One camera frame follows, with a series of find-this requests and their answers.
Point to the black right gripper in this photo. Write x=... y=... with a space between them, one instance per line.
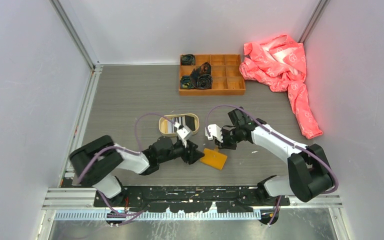
x=224 y=144

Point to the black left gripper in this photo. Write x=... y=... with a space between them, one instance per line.
x=194 y=154

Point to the orange leather card holder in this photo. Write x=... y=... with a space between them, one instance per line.
x=213 y=158

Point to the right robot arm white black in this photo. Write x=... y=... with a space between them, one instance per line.
x=308 y=170

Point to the stack of credit cards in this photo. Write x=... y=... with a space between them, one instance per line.
x=167 y=127

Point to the dark rolled fabric bottom centre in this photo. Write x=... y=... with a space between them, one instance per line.
x=204 y=82

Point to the orange wooden compartment tray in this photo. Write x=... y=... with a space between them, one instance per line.
x=227 y=79

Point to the dark rolled fabric bottom left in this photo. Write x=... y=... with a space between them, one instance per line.
x=186 y=83

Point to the pink crumpled cloth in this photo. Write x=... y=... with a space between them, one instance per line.
x=280 y=63

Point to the dark rolled fabric top left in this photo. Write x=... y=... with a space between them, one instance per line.
x=187 y=60

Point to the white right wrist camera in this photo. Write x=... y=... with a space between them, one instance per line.
x=213 y=132

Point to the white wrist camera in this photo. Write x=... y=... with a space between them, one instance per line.
x=213 y=132
x=183 y=133

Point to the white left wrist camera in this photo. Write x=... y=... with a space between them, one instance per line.
x=183 y=133

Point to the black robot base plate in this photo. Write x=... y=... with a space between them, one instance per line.
x=193 y=199

